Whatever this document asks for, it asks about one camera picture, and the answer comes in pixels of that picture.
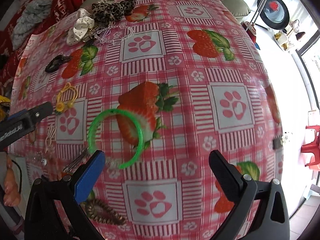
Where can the silver rhinestone hair clip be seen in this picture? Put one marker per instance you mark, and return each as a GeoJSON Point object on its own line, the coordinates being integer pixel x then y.
{"type": "Point", "coordinates": [84, 153]}

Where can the pink strawberry checked tablecloth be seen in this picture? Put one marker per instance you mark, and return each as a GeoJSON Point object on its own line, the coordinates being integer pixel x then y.
{"type": "Point", "coordinates": [209, 90]}

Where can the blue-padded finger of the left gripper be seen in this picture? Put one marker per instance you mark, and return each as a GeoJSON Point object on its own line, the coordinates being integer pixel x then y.
{"type": "Point", "coordinates": [22, 123]}

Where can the beige rabbit hair clip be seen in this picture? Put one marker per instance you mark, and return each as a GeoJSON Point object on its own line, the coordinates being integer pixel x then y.
{"type": "Point", "coordinates": [50, 136]}

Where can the grey knitted cloth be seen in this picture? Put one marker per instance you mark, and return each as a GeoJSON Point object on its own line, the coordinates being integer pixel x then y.
{"type": "Point", "coordinates": [35, 12]}

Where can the leopard print scrunchie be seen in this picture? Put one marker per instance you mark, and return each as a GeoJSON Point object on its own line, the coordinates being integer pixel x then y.
{"type": "Point", "coordinates": [107, 12]}

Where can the round black mirror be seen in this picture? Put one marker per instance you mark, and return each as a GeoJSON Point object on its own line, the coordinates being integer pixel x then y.
{"type": "Point", "coordinates": [275, 15]}

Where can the red plastic stool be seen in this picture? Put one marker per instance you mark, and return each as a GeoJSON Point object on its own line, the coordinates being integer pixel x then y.
{"type": "Point", "coordinates": [312, 147]}

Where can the white polka dot scrunchie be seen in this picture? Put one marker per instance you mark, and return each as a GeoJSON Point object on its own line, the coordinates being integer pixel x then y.
{"type": "Point", "coordinates": [83, 24]}

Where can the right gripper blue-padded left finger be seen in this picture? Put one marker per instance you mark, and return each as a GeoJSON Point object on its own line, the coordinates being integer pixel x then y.
{"type": "Point", "coordinates": [53, 209]}

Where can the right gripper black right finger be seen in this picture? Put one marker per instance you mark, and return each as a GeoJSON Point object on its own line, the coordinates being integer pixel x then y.
{"type": "Point", "coordinates": [271, 220]}

